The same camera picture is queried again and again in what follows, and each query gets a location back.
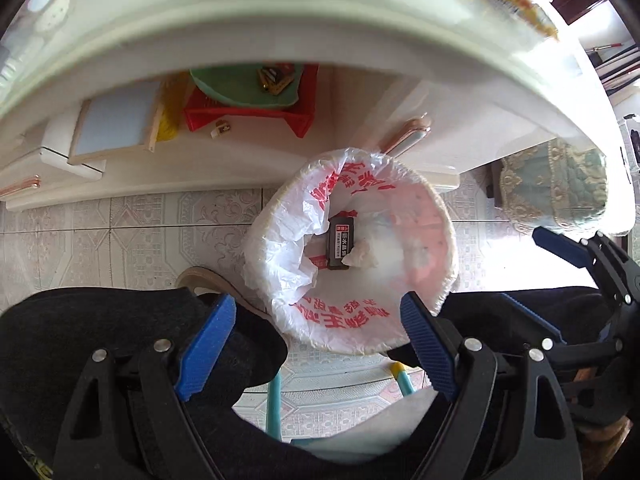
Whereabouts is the rose gold cabinet handle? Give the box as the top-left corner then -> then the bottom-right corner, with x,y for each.
382,116 -> 433,158

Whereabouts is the yellow plastic basket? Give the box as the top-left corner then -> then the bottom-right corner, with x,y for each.
157,72 -> 195,143

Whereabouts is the embroidered teal chair cover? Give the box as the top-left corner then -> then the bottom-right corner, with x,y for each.
487,137 -> 631,236

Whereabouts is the red plastic stool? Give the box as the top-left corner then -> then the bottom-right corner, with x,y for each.
182,62 -> 321,141

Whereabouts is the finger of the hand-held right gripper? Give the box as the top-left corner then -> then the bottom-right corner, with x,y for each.
499,291 -> 612,362
531,226 -> 640,342

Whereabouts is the beige slipper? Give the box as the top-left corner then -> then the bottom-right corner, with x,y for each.
176,266 -> 275,322

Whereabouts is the rose gold drawer handle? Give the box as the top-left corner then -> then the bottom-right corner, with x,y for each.
0,175 -> 41,199

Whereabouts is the crumpled white tissue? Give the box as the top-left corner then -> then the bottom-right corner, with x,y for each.
342,210 -> 397,269

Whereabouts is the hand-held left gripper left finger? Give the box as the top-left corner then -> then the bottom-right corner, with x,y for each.
52,292 -> 238,480

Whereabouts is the round beige trash bin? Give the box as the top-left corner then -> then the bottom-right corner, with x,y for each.
242,146 -> 460,357

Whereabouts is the green plastic tray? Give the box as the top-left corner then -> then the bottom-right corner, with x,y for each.
189,64 -> 306,110

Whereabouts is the black rectangular box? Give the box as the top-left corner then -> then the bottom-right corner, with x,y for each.
324,212 -> 358,272

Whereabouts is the person's left leg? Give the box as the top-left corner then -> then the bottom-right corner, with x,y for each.
0,287 -> 451,480

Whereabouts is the wooden abacus whiteboard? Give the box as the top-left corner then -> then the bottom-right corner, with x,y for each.
67,80 -> 166,166

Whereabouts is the white red-printed plastic bag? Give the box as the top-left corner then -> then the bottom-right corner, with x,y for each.
242,146 -> 460,357

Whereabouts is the small brown toy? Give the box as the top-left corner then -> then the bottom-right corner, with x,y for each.
257,66 -> 296,95

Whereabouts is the white desk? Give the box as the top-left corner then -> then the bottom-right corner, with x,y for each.
0,0 -> 640,213

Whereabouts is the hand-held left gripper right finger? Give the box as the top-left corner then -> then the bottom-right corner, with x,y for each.
400,291 -> 583,480

